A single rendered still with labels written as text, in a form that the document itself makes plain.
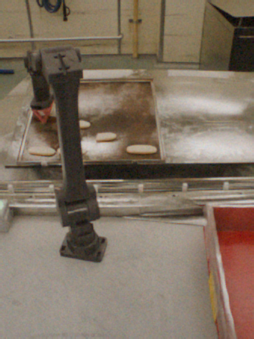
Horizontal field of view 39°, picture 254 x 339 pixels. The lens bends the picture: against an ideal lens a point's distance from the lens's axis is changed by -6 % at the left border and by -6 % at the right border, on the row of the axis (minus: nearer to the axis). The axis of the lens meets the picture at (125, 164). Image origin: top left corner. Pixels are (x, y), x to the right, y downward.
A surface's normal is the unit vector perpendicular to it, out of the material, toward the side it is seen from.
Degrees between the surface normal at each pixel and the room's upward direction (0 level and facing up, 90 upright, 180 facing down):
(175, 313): 0
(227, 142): 10
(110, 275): 0
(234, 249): 0
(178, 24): 90
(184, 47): 90
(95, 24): 90
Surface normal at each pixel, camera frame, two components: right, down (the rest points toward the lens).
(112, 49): 0.02, 0.58
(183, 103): 0.00, -0.70
